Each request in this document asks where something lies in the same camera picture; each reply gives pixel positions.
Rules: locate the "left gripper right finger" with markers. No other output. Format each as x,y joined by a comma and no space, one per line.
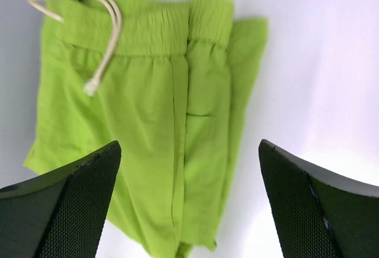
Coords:
317,212

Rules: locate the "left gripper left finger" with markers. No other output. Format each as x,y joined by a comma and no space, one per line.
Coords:
60,213

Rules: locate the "lime green shorts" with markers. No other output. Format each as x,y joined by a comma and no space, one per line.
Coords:
170,81

